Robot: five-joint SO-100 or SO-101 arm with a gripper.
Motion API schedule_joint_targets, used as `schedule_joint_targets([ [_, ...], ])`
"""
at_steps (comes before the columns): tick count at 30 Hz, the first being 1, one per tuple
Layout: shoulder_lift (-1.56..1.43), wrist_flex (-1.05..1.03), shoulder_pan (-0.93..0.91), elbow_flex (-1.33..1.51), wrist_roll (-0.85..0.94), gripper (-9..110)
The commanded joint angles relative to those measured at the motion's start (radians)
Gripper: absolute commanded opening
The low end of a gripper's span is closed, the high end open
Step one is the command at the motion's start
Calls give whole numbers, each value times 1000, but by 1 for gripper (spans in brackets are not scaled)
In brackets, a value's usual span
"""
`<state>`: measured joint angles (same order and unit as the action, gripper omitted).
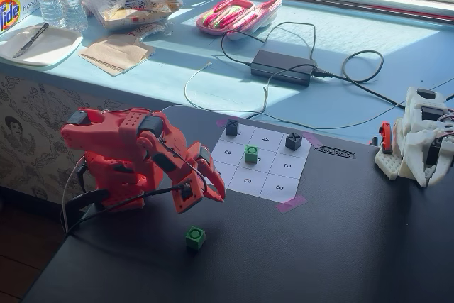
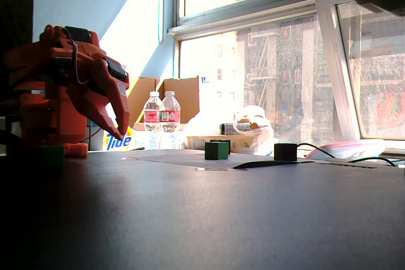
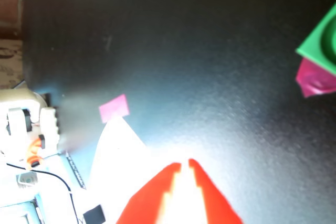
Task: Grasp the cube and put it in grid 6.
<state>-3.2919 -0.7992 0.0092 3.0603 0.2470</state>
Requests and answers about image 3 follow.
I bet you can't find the black cube with X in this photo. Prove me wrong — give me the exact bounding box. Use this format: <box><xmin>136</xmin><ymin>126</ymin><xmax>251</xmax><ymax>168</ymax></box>
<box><xmin>82</xmin><ymin>204</ymin><xmax>107</xmax><ymax>224</ymax></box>

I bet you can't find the pink tape strip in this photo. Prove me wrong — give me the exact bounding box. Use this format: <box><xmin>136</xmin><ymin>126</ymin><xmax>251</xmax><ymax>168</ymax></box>
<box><xmin>98</xmin><ymin>93</ymin><xmax>130</xmax><ymax>124</ymax></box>

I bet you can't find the crumpled magenta tape mark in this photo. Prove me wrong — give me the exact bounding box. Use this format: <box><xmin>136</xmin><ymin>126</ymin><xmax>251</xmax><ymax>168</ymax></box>
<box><xmin>295</xmin><ymin>58</ymin><xmax>336</xmax><ymax>99</ymax></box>

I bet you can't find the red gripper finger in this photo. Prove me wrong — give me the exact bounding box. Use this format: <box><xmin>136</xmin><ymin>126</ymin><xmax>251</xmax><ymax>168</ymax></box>
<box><xmin>115</xmin><ymin>162</ymin><xmax>182</xmax><ymax>224</ymax></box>
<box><xmin>187</xmin><ymin>158</ymin><xmax>244</xmax><ymax>224</ymax></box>

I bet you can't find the white numbered grid sheet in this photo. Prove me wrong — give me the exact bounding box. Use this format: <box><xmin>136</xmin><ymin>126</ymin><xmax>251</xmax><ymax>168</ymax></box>
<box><xmin>88</xmin><ymin>115</ymin><xmax>211</xmax><ymax>224</ymax></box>

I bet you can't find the orange and black clamp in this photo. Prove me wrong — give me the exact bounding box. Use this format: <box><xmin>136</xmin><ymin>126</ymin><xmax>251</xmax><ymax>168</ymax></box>
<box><xmin>25</xmin><ymin>134</ymin><xmax>46</xmax><ymax>169</ymax></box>

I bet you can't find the green cube with O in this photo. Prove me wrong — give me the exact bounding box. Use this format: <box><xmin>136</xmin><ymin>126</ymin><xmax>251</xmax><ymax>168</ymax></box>
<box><xmin>296</xmin><ymin>2</ymin><xmax>336</xmax><ymax>76</ymax></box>

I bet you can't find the black ruler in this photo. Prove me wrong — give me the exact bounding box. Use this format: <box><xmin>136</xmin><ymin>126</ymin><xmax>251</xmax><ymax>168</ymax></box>
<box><xmin>65</xmin><ymin>152</ymin><xmax>87</xmax><ymax>190</ymax></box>

